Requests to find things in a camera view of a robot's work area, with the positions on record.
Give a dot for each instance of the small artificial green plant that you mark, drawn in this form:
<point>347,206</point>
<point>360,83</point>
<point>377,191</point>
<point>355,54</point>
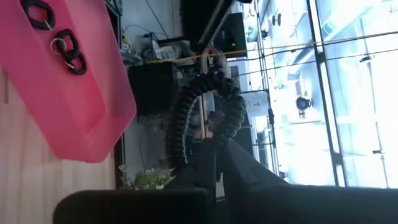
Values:
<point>149,180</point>

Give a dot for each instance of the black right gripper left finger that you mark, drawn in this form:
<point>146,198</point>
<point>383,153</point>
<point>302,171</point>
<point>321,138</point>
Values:
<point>202,174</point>

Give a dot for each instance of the pink translucent plastic bin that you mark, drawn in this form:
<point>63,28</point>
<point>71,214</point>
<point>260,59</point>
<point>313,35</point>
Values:
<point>77,109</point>

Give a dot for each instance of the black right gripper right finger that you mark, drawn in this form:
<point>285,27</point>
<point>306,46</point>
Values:
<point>242,186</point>

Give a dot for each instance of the black aluminium table frame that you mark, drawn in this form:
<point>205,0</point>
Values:
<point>118,161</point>

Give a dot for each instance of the black equipment box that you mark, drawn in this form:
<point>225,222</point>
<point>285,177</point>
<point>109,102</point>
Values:
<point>152,90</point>

